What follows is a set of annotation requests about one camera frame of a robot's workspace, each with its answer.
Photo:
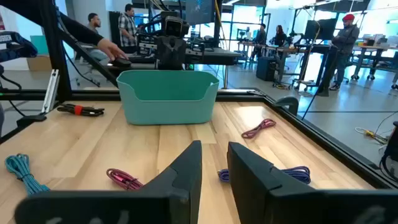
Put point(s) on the dark grey desk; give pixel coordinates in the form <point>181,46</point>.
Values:
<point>217,56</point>

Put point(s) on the cardboard box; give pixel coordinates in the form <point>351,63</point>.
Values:
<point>38,63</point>

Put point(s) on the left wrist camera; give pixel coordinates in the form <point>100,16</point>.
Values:
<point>175,26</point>

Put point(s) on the teal plastic bin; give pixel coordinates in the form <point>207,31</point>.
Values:
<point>168,109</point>

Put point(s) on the person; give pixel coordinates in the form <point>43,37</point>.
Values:
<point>260,37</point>
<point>127,28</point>
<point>280,37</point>
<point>345,40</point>
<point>93,23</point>

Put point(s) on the computer monitor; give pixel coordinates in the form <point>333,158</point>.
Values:
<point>199,12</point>

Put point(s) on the dark blue device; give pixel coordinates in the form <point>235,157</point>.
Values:
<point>18,46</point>

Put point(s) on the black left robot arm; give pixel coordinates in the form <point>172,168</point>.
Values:
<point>146,43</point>

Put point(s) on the yellow plug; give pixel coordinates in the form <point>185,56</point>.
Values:
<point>370,133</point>

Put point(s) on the white aluminium bar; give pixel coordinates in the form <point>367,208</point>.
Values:
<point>51,90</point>

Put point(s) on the black computer mouse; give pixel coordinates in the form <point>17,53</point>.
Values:
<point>122,63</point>

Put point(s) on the black frame clamp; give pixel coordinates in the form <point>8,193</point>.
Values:
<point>31,119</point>

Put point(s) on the black background workbench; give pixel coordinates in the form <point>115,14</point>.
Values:
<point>292,48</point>

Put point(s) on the black background monitor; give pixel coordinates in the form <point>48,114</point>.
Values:
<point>323,29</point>

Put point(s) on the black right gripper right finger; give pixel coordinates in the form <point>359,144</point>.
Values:
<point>258,193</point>

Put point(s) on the grey table clamp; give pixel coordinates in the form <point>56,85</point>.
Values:
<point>287,104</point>

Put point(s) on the person's hand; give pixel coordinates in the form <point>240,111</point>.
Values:
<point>112,49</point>

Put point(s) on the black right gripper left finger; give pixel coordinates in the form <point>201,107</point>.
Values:
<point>174,193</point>

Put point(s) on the black cabinet under workbench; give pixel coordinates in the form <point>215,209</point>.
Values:
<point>266,69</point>

